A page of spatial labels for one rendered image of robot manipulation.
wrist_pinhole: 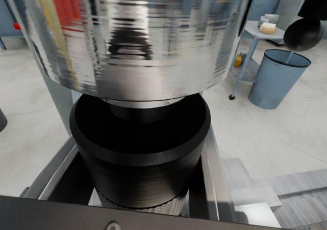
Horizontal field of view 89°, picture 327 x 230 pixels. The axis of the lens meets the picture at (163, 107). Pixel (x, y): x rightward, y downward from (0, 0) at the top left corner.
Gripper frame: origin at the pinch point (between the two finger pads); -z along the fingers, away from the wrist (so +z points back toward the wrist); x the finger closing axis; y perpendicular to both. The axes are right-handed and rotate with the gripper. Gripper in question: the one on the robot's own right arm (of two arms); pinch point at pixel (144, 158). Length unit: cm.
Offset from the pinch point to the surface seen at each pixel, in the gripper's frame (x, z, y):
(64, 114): 30, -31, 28
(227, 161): -15.5, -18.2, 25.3
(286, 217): -28.9, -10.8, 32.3
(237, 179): -16.9, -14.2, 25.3
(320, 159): -152, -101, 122
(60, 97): 28.9, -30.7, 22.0
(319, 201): -39, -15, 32
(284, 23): -254, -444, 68
